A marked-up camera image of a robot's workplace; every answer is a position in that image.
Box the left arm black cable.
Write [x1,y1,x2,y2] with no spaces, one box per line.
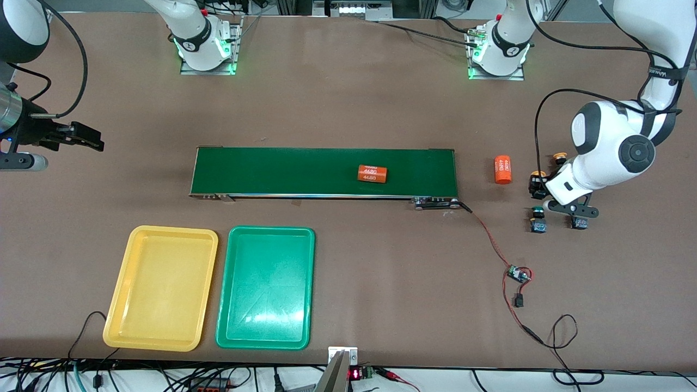
[524,0,684,180]

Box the red clip lead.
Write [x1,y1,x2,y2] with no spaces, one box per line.
[376,367,421,392]

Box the grey metal mount bracket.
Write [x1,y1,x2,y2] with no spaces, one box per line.
[315,346,359,392]

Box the green conveyor belt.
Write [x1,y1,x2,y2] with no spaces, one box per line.
[189,146,461,211]

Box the yellow plastic tray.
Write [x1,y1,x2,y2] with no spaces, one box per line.
[103,225,219,352]

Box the red black conveyor cable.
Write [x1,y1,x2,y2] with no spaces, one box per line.
[459,200,545,346]

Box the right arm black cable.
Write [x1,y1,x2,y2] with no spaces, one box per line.
[0,0,89,119]

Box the thin black table cable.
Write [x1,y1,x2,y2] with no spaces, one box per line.
[68,311,120,360]

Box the orange cylindrical battery cell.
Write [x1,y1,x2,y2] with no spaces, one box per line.
[357,164,388,184]
[494,155,513,185]

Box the green plastic tray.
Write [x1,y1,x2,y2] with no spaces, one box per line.
[216,225,316,350]

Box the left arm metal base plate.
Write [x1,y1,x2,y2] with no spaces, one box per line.
[467,27,525,81]

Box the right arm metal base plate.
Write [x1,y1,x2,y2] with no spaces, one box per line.
[180,16,243,76]

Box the white light fixture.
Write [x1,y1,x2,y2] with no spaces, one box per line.
[327,2,394,20]

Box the black cable across table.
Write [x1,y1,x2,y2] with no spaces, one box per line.
[376,21,480,47]
[433,16,482,36]

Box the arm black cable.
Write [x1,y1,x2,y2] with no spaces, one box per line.
[524,0,684,180]
[0,0,89,119]

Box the black power strip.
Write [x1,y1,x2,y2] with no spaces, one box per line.
[188,378,232,392]

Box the looped black power cable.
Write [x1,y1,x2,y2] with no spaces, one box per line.
[536,314,605,386]

